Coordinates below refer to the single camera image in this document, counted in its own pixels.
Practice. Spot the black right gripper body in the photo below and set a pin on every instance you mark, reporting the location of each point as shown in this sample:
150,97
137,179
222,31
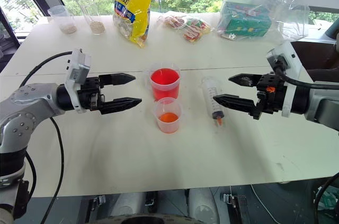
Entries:
272,94

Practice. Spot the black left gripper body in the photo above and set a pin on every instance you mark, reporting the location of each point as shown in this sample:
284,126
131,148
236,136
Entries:
88,93

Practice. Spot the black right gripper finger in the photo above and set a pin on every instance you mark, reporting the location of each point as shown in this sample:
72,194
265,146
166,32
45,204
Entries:
242,79
235,103

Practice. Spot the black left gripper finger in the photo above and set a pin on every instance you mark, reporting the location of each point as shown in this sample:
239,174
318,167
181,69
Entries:
121,104
119,78

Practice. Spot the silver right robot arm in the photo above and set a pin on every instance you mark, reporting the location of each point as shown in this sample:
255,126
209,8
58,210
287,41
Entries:
321,105

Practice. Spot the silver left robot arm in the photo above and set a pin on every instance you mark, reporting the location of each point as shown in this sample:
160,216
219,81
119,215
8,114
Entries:
23,110

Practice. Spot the clear plastic syringe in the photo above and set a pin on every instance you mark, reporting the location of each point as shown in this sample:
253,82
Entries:
214,97

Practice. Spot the cup of red liquid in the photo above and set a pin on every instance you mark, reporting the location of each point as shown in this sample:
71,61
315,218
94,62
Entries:
164,82

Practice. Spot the cup of orange liquid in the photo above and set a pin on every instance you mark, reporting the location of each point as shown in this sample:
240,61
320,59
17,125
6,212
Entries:
168,116

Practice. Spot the clear cup with grain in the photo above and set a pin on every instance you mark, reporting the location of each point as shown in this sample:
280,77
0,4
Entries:
95,22
64,21

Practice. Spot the green cardboard box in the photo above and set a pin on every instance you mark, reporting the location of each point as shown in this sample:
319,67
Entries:
246,20

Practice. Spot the dark brown chair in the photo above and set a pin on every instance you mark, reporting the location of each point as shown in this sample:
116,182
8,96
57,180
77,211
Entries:
320,57

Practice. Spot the red green snack packet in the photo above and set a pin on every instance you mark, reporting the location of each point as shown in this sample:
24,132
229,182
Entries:
196,30

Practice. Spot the yellow snack bag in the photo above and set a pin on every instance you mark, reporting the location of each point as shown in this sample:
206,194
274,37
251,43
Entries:
136,7

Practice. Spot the green box in plastic bag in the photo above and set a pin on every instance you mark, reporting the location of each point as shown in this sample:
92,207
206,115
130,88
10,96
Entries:
286,14

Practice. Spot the silver robot leg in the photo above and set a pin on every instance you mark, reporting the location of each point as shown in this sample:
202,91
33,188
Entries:
202,204

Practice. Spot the dark rounded robot housing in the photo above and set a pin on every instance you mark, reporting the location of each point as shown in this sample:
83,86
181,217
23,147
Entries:
148,219

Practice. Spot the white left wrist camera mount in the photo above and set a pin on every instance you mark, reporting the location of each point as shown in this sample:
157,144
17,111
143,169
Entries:
76,67

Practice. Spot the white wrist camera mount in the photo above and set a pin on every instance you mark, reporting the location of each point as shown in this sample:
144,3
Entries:
76,67
287,57

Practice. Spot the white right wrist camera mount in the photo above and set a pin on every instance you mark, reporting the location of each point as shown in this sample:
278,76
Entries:
287,57

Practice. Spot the metal table bracket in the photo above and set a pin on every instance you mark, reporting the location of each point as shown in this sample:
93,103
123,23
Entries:
150,199
233,200
97,202

